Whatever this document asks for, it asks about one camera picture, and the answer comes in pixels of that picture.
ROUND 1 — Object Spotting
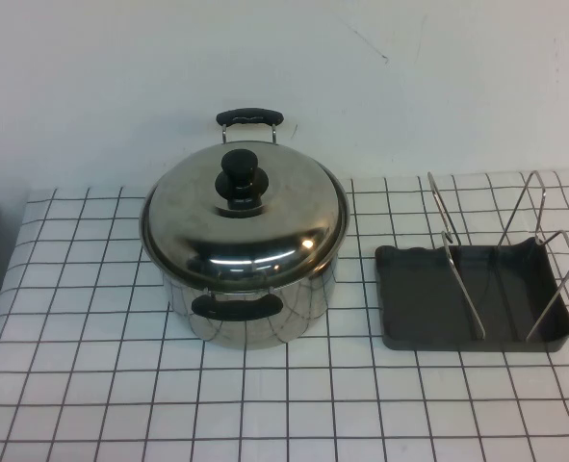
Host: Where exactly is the steel pot lid black knob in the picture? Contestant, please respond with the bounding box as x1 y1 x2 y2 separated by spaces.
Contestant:
142 140 350 295

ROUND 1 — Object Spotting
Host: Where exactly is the black tray wire lid rack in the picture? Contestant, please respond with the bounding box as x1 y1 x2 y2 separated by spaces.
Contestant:
375 170 569 351

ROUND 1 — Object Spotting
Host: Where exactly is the stainless steel cooking pot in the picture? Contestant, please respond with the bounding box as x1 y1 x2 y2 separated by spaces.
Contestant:
139 108 352 351

